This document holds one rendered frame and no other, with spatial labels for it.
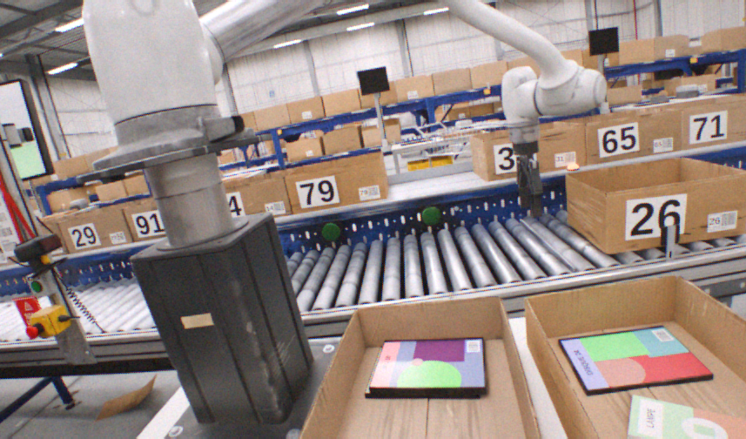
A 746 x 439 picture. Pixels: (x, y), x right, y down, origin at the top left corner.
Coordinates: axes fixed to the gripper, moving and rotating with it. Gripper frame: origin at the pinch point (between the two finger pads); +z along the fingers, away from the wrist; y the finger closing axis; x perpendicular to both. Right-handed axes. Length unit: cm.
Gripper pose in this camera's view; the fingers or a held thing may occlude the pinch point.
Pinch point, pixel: (530, 205)
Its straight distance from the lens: 122.0
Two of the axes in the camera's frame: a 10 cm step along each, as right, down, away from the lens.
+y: -0.7, 2.8, -9.6
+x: 9.8, -1.6, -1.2
